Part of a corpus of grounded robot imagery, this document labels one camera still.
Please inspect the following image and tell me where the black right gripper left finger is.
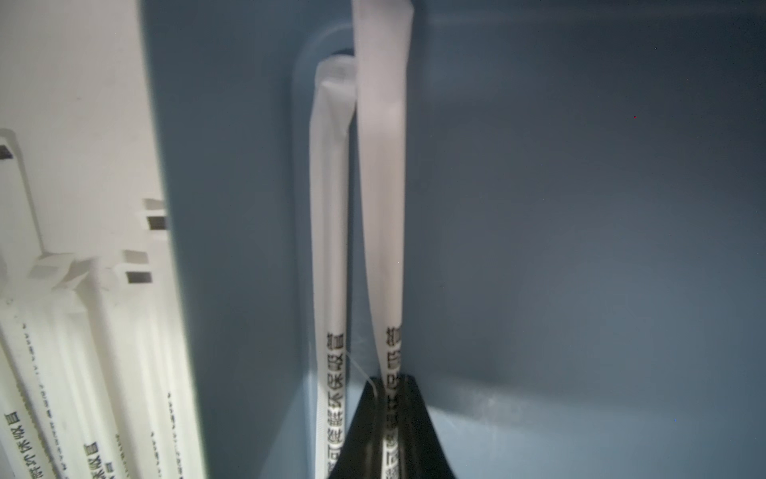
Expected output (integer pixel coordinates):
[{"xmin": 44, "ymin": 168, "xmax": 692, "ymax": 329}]
[{"xmin": 329, "ymin": 377, "xmax": 386, "ymax": 479}]

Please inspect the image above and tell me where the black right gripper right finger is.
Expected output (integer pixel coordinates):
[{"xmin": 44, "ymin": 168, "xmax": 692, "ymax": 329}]
[{"xmin": 397, "ymin": 374, "xmax": 456, "ymax": 479}]

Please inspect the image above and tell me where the blue storage tray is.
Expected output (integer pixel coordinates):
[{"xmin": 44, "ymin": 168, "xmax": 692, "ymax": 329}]
[{"xmin": 140, "ymin": 1, "xmax": 765, "ymax": 478}]

